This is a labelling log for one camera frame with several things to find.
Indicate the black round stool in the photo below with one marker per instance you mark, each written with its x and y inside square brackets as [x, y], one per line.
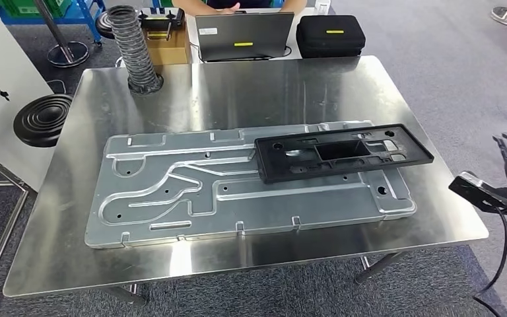
[41, 120]

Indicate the embossed grey metal plate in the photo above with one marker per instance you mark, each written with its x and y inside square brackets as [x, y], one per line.
[192, 210]

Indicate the black plastic plate frame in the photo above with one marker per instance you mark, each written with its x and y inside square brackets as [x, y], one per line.
[275, 162]

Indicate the black zip case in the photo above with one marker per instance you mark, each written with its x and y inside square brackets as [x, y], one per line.
[330, 41]

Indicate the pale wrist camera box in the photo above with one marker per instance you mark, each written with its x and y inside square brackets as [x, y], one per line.
[468, 186]

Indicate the person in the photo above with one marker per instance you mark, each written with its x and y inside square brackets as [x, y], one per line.
[201, 5]

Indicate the stainless steel workbench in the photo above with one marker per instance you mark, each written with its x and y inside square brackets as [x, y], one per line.
[258, 96]

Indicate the grey laptop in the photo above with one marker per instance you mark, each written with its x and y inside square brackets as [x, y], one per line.
[244, 35]

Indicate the blue warehouse rack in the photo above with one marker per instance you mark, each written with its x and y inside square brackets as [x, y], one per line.
[87, 17]

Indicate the brown cardboard box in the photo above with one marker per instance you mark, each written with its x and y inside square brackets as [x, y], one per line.
[170, 50]

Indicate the stainless steel table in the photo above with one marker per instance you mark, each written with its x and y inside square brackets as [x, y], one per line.
[0, 236]

